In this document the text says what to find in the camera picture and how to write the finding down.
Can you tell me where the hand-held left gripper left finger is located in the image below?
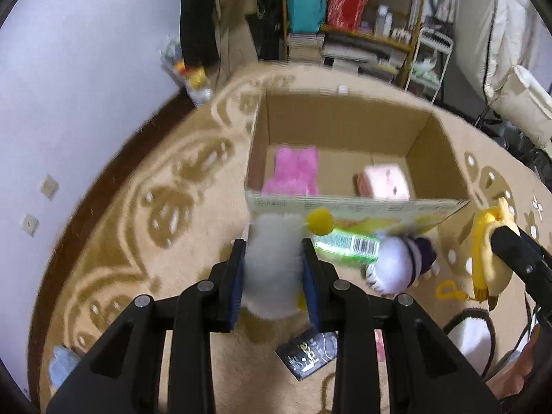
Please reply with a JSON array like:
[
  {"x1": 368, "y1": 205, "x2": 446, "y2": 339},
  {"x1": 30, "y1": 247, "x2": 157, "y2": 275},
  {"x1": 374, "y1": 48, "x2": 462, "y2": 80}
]
[{"x1": 45, "y1": 238, "x2": 247, "y2": 414}]

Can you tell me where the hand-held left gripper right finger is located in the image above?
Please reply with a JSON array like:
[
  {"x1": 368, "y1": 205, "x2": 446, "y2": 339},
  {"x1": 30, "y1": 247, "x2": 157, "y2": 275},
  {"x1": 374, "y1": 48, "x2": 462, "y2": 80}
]
[{"x1": 302, "y1": 238, "x2": 503, "y2": 414}]

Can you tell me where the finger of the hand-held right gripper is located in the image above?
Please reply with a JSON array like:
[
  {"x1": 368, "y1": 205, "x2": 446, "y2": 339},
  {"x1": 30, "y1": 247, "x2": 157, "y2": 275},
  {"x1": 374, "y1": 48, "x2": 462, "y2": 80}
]
[{"x1": 492, "y1": 224, "x2": 552, "y2": 324}]

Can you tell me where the white fluffy plush toy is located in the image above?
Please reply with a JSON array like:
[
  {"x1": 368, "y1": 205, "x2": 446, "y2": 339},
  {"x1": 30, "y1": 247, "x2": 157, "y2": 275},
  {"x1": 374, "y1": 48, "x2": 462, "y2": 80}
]
[{"x1": 239, "y1": 207, "x2": 335, "y2": 322}]

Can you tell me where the cardboard box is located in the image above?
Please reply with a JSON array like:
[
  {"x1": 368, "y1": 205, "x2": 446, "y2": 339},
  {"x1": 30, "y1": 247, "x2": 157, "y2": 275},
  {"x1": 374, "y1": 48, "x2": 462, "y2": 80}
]
[{"x1": 244, "y1": 88, "x2": 472, "y2": 264}]

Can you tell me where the person's right forearm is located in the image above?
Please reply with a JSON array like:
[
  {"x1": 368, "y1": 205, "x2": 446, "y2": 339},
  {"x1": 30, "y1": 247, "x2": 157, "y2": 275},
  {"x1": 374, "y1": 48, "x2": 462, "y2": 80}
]
[{"x1": 486, "y1": 325, "x2": 546, "y2": 400}]

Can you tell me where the yellow banana plush toy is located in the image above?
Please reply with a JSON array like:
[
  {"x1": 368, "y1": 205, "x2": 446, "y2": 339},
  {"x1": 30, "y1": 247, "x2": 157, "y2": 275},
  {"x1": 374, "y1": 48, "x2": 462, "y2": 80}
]
[{"x1": 435, "y1": 197, "x2": 518, "y2": 311}]

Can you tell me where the black packet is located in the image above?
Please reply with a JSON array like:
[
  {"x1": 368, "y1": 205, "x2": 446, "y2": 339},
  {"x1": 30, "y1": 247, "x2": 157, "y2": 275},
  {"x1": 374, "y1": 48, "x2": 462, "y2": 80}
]
[{"x1": 275, "y1": 331, "x2": 341, "y2": 381}]

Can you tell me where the beige patterned rug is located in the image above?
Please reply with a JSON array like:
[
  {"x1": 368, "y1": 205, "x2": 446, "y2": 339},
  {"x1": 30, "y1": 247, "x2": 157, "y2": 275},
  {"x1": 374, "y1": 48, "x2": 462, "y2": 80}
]
[{"x1": 32, "y1": 62, "x2": 552, "y2": 414}]

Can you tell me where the white and purple plush toy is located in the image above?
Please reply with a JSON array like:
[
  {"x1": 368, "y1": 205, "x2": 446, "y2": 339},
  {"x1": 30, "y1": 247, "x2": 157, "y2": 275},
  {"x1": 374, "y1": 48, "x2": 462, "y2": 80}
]
[{"x1": 364, "y1": 232, "x2": 441, "y2": 296}]

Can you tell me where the white plush with brown trim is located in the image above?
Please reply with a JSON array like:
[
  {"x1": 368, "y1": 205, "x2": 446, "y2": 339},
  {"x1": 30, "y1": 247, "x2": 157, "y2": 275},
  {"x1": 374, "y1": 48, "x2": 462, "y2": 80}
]
[{"x1": 443, "y1": 307, "x2": 497, "y2": 374}]

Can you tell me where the pink bunny plush toy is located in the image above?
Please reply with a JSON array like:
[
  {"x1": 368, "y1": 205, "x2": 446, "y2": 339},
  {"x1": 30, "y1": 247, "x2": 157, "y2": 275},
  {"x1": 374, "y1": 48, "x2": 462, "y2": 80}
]
[{"x1": 262, "y1": 147, "x2": 322, "y2": 196}]

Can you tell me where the pale pink square plush toy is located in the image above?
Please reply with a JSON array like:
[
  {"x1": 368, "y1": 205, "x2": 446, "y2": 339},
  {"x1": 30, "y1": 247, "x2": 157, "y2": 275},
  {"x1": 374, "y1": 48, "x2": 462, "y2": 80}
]
[{"x1": 356, "y1": 163, "x2": 410, "y2": 201}]

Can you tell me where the light blue plush toy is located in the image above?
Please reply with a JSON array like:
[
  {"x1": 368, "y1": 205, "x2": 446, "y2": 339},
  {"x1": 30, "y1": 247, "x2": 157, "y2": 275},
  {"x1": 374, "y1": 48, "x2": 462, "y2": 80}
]
[{"x1": 48, "y1": 344, "x2": 83, "y2": 397}]

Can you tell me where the white metal rack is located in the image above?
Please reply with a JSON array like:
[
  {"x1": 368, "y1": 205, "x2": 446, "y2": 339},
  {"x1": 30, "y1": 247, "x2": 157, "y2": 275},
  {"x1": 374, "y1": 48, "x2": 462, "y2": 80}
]
[{"x1": 410, "y1": 26, "x2": 455, "y2": 104}]

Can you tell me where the white bedding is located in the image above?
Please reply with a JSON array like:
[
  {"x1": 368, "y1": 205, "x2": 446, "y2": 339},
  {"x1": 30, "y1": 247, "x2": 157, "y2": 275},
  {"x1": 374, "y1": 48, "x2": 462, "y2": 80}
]
[{"x1": 448, "y1": 0, "x2": 552, "y2": 147}]

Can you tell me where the clear plastic bag of toys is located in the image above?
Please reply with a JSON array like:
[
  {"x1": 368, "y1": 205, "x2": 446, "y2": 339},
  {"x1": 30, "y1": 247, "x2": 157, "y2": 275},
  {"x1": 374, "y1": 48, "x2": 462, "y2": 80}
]
[{"x1": 160, "y1": 37, "x2": 214, "y2": 106}]

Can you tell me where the wooden shelf unit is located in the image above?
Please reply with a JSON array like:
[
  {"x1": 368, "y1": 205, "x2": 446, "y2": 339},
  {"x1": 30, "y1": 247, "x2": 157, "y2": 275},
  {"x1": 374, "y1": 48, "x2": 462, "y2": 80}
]
[{"x1": 280, "y1": 0, "x2": 432, "y2": 89}]

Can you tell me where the black hanging clothing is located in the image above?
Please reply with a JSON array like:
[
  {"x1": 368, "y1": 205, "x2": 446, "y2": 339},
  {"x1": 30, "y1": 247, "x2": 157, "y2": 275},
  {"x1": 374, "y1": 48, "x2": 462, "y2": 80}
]
[{"x1": 179, "y1": 0, "x2": 220, "y2": 67}]

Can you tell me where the white bottle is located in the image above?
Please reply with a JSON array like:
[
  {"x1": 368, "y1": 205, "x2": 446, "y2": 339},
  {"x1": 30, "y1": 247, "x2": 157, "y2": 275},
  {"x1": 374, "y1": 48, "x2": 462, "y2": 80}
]
[{"x1": 374, "y1": 5, "x2": 394, "y2": 37}]

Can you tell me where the teal bag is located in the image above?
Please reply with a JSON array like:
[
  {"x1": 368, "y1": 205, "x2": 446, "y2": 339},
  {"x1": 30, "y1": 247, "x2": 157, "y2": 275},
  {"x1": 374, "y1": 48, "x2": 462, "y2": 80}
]
[{"x1": 286, "y1": 0, "x2": 327, "y2": 34}]

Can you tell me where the red bag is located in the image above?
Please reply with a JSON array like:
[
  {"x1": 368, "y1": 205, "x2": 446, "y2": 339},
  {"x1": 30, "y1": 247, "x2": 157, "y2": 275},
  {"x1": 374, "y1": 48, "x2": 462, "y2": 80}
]
[{"x1": 325, "y1": 0, "x2": 369, "y2": 32}]

